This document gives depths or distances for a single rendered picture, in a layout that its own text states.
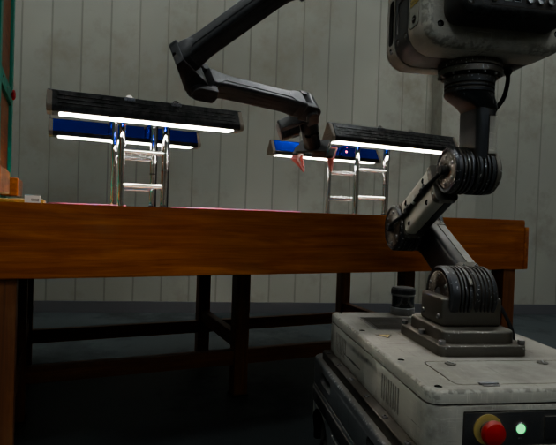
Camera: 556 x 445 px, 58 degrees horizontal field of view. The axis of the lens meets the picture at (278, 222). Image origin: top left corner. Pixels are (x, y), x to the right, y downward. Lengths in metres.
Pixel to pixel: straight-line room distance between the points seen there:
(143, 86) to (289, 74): 1.08
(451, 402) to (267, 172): 3.05
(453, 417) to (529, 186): 3.76
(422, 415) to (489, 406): 0.11
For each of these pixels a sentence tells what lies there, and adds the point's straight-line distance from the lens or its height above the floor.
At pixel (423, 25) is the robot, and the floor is 1.15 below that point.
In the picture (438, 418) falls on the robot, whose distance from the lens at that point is 0.94.
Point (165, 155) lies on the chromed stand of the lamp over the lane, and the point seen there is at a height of 0.95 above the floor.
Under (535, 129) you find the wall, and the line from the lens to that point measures 4.67.
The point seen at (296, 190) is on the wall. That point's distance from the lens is 3.83.
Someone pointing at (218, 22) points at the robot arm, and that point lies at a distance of 1.25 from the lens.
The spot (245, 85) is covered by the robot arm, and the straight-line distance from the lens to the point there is 1.38.
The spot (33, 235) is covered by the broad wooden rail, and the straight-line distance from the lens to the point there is 1.35.
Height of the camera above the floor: 0.76
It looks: 1 degrees down
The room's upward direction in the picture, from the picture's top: 2 degrees clockwise
